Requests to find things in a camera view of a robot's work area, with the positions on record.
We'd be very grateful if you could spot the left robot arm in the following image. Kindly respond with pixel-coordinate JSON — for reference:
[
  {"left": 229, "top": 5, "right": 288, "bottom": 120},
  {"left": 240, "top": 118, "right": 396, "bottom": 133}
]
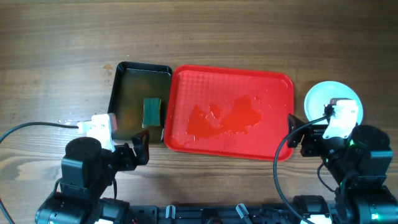
[{"left": 35, "top": 131, "right": 150, "bottom": 224}]

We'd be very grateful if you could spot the green yellow sponge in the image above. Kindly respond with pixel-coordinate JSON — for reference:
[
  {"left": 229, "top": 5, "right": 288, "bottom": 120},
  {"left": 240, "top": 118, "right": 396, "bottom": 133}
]
[{"left": 142, "top": 98, "right": 161, "bottom": 128}]

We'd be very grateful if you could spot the light blue plate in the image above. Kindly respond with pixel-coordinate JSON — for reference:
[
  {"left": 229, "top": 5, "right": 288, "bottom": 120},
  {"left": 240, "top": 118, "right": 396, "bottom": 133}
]
[{"left": 303, "top": 81, "right": 363, "bottom": 124}]

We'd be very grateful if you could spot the black water tray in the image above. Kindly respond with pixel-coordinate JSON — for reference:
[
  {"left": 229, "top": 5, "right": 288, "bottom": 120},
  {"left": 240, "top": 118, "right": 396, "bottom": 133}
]
[{"left": 108, "top": 62, "right": 173, "bottom": 144}]

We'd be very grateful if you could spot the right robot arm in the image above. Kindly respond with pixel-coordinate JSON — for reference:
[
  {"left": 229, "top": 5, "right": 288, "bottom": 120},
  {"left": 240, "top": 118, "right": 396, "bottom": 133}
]
[{"left": 287, "top": 114, "right": 397, "bottom": 223}]

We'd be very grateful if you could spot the red plastic serving tray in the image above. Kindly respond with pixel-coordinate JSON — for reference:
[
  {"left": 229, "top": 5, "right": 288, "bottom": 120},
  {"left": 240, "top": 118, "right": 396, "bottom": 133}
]
[{"left": 164, "top": 65, "right": 294, "bottom": 161}]

